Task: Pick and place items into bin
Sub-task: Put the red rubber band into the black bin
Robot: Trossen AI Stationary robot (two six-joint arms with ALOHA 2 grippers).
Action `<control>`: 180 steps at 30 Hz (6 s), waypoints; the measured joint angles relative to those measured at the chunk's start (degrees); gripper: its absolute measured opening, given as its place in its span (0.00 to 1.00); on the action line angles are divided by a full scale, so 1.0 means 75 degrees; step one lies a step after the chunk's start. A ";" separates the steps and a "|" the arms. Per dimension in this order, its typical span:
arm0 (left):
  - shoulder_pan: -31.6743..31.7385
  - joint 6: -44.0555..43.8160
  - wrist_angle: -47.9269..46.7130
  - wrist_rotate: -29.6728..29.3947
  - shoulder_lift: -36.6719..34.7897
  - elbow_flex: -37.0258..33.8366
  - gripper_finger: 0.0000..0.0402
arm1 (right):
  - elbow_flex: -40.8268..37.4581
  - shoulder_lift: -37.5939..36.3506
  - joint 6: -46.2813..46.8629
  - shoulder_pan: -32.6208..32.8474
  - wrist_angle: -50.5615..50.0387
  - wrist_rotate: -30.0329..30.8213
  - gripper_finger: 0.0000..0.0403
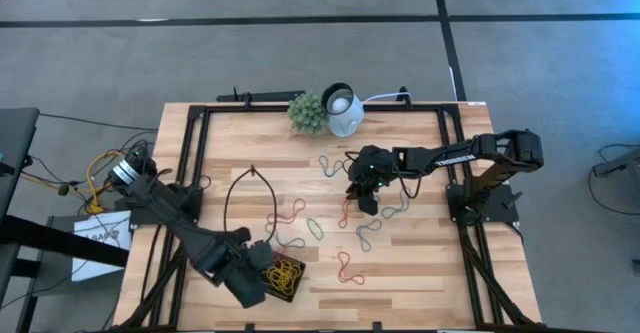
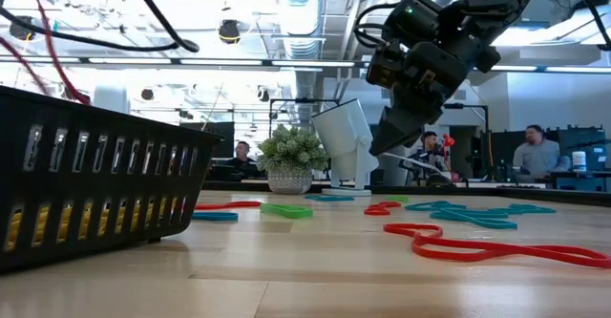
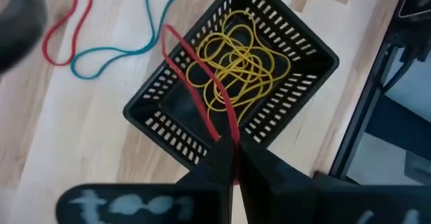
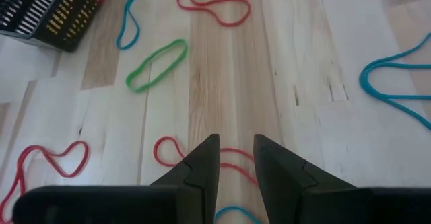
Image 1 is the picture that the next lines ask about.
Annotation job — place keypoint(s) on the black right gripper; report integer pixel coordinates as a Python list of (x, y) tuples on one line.
[(372, 170)]

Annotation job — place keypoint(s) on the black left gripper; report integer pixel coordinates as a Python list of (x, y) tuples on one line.
[(240, 283)]

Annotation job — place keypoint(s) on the blue rubber band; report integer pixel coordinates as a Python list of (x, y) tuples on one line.
[(387, 216), (330, 175), (361, 229), (295, 246)]

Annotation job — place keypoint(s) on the red rubber band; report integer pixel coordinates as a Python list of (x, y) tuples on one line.
[(341, 223), (292, 217), (341, 268)]

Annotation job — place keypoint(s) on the green rubber band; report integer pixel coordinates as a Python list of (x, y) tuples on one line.
[(322, 236)]

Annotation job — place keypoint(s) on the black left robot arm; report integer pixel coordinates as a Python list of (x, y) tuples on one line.
[(165, 208)]

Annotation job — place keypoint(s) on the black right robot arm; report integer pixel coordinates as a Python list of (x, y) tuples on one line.
[(450, 155)]

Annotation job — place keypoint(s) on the black slotted plastic basket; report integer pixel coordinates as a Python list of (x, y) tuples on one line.
[(270, 293)]

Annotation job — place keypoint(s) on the white spotlight lamp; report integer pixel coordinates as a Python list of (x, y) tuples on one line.
[(345, 120)]

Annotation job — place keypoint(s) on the green plant in white pot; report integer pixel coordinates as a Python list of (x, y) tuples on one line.
[(306, 113)]

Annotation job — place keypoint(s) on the black power bar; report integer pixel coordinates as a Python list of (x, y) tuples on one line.
[(265, 96)]

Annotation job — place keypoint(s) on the white paper sheet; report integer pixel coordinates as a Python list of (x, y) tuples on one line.
[(105, 228)]

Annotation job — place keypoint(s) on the black beam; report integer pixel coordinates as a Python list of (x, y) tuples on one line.
[(60, 243)]

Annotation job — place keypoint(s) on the grey floor object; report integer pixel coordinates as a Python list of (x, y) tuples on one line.
[(620, 163)]

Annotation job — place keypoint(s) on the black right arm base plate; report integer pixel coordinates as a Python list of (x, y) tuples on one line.
[(500, 208)]

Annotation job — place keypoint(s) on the black metal table frame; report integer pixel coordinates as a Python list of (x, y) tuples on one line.
[(240, 108)]

